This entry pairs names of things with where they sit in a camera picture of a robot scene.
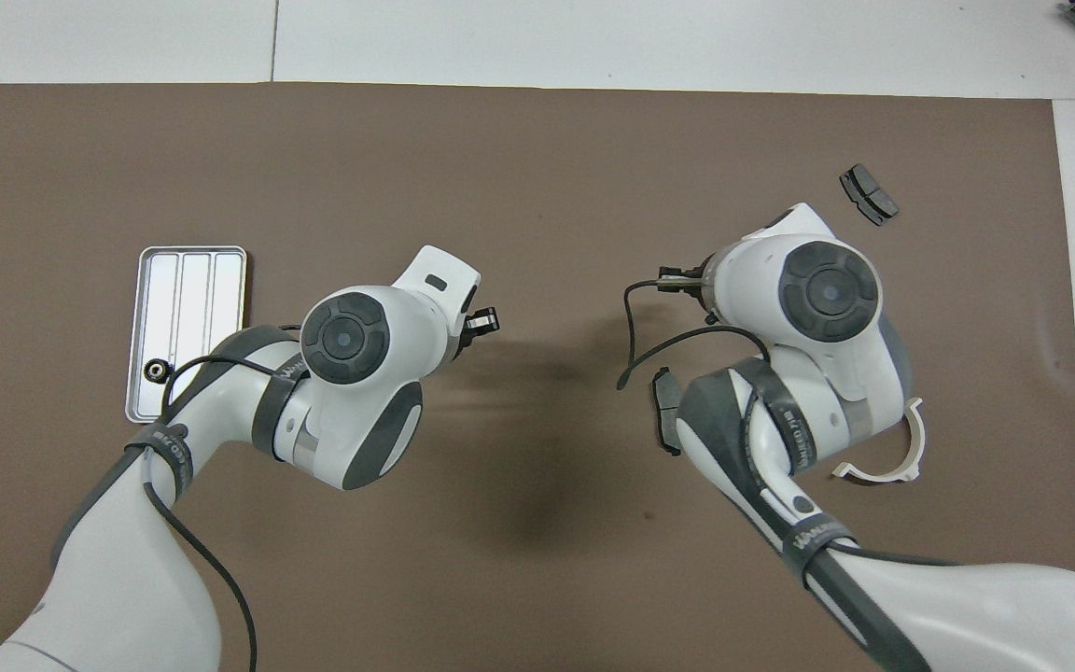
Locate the silver metal tray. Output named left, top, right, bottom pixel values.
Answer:
left=125, top=245, right=249, bottom=426

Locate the brown table mat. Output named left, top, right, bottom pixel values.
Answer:
left=0, top=82, right=1075, bottom=672

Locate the long grey brake pad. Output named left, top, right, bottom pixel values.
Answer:
left=651, top=367, right=683, bottom=456

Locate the short grooved grey brake pad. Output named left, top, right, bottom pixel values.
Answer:
left=839, top=163, right=900, bottom=227

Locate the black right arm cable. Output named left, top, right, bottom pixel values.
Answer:
left=617, top=266, right=774, bottom=391

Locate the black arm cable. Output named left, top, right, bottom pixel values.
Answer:
left=141, top=322, right=314, bottom=672
left=617, top=266, right=774, bottom=391

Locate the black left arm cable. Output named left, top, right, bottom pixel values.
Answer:
left=141, top=322, right=314, bottom=672

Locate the white curved plastic bracket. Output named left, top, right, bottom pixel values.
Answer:
left=831, top=397, right=927, bottom=484

